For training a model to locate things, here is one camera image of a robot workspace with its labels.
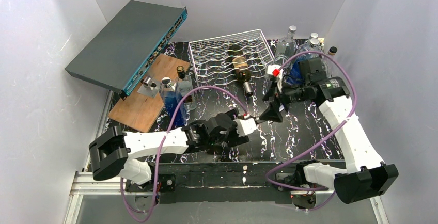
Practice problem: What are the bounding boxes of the clear bottle green label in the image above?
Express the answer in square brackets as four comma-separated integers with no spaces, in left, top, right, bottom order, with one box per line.
[274,25,297,66]

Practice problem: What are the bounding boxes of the dark wine bottle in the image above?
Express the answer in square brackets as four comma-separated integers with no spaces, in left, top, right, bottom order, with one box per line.
[228,44,254,97]

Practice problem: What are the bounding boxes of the clear bottle blue label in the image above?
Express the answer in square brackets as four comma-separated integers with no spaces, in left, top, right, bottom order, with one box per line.
[323,46,338,78]

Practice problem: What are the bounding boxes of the amber labelled bottle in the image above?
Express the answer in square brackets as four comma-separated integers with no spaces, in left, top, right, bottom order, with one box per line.
[176,66,196,113]

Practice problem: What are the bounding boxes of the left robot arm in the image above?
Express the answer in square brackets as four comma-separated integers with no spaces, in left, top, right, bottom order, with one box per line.
[89,109,257,186]

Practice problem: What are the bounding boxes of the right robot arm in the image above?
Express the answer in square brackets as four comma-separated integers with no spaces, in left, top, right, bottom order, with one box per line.
[259,58,399,204]

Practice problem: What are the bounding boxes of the metal plate with cylinder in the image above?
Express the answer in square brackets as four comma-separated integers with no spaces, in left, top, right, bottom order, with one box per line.
[137,76,161,99]

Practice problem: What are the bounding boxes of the wooden board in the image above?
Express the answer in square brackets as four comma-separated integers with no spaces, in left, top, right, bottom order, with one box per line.
[108,54,190,132]

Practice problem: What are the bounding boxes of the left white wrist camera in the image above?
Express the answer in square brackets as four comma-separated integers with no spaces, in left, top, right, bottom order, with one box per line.
[234,114,257,137]

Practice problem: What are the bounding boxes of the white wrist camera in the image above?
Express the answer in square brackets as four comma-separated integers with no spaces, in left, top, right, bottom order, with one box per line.
[265,65,283,92]
[234,114,257,137]

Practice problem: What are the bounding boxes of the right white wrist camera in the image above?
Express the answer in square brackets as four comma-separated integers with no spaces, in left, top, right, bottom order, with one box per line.
[265,65,283,92]

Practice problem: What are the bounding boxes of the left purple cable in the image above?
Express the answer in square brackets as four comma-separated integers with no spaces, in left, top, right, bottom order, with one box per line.
[120,85,249,223]

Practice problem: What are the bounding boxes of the purple cable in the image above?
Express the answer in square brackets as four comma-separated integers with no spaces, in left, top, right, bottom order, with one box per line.
[120,85,249,223]
[265,51,358,212]

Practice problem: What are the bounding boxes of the white wire wine rack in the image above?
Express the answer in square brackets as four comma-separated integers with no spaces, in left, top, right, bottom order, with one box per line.
[189,29,274,86]

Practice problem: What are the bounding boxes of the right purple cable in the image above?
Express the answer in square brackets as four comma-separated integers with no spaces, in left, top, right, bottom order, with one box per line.
[265,51,358,212]

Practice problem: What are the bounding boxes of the grey network switch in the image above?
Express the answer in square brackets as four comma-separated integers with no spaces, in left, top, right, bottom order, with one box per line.
[65,0,187,100]

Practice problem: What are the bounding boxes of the aluminium frame rail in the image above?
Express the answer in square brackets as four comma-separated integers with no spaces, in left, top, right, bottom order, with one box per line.
[65,101,377,223]

